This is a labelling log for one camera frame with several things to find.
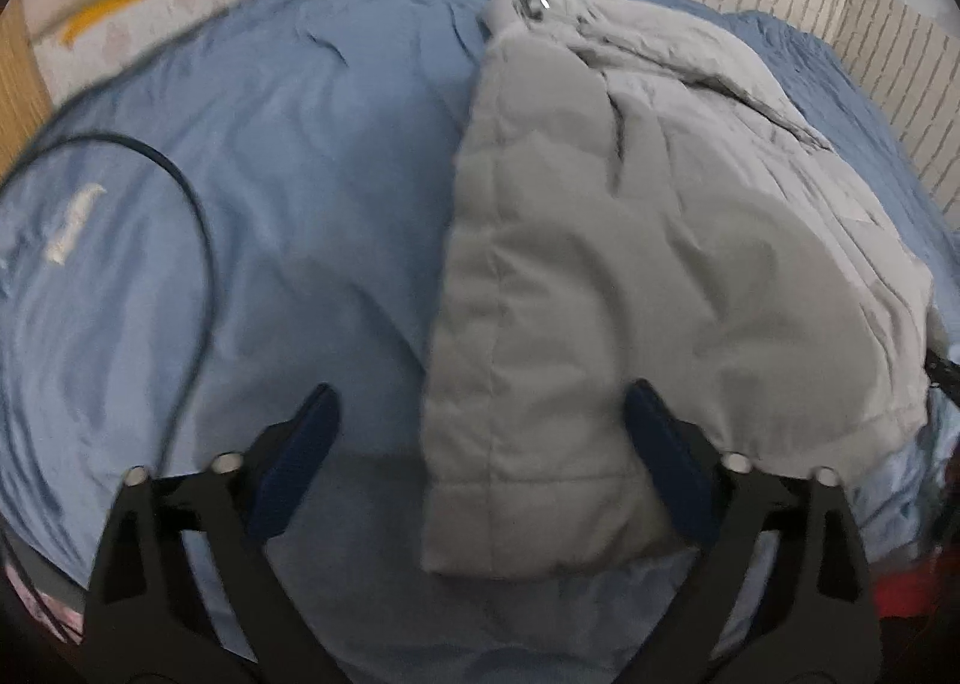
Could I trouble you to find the wooden bed board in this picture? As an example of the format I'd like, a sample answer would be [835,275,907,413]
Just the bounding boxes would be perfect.
[0,1,53,175]

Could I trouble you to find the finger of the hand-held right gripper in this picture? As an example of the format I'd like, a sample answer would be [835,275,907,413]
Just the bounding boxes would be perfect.
[927,351,960,400]

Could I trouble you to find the black cable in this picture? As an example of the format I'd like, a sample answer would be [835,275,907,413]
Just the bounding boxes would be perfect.
[0,135,216,482]

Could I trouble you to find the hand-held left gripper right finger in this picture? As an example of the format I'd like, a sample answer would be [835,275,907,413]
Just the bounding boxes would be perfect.
[622,379,878,684]

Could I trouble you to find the white sheet label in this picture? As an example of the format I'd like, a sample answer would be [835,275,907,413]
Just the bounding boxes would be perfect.
[45,183,107,265]

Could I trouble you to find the floral mattress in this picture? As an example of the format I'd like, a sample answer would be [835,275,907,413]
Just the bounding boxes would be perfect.
[34,0,338,107]

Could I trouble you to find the blue bed sheet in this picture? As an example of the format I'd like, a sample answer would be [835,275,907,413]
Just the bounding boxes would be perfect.
[0,0,960,684]

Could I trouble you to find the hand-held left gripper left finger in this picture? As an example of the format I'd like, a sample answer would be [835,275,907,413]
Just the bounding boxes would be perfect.
[82,382,347,684]

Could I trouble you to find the red cloth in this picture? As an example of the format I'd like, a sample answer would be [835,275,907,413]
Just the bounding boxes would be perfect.
[870,564,953,617]

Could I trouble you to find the light grey puffer jacket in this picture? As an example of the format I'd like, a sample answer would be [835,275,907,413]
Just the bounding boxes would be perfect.
[420,0,947,576]

